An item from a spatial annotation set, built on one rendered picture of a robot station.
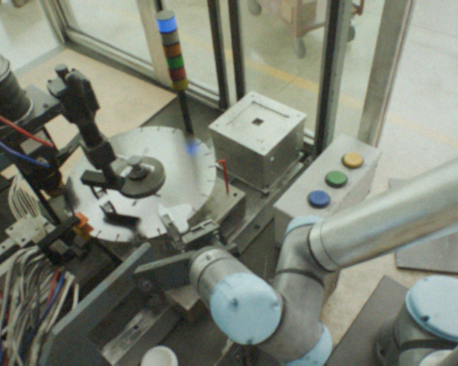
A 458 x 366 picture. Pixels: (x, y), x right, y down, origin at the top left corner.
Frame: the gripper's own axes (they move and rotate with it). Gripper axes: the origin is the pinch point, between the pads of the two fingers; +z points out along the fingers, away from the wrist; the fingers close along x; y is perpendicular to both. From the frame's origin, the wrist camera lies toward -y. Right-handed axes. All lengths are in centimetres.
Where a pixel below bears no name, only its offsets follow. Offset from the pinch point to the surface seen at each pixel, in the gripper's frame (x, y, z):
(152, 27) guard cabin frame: 44, 27, 60
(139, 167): 13.5, 1.3, 10.5
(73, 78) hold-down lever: 32.7, -4.0, -12.0
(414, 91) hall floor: -30, 178, 123
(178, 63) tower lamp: 30.3, 21.3, 25.7
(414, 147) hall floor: -50, 143, 94
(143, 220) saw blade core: 4.5, -2.8, 4.6
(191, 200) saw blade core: 4.1, 7.5, 4.0
